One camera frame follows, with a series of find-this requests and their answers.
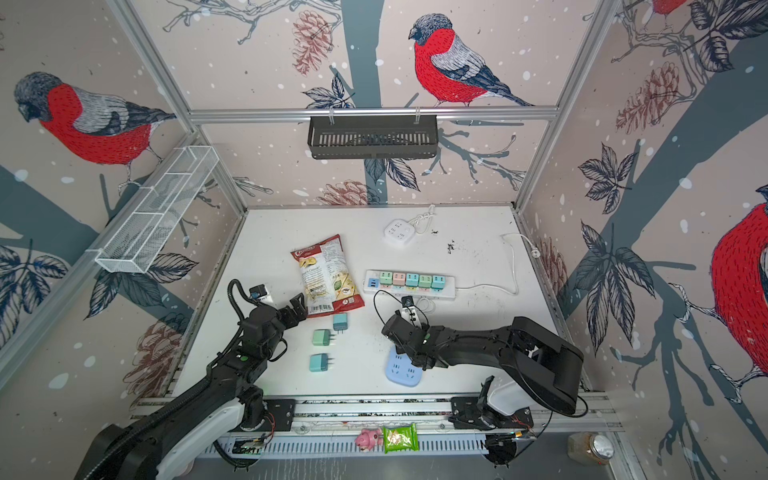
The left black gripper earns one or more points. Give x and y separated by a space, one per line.
299 309

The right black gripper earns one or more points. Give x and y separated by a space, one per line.
398 347

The blue cube power socket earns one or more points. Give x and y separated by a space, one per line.
400 370

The red white snack bag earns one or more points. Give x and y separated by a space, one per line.
329 287

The teal plug adapter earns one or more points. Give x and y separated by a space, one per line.
340 322
438 283
411 280
319 363

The white colourful power strip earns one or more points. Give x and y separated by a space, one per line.
371 285

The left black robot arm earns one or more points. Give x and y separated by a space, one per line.
165 443

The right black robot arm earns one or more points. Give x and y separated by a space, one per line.
543 368

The green snack packet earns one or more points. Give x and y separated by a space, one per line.
397 439

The pink pig toy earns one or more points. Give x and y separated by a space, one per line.
369 439

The small white power strip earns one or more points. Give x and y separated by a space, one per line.
399 232

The glass jar with lid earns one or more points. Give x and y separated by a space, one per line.
590 448

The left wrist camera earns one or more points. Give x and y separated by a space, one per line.
260 294

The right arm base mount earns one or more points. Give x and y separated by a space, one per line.
469 413

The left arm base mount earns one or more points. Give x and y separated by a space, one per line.
270 415

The black hanging wire basket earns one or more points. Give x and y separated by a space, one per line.
373 137

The white wire mesh shelf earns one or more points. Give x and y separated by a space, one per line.
140 238

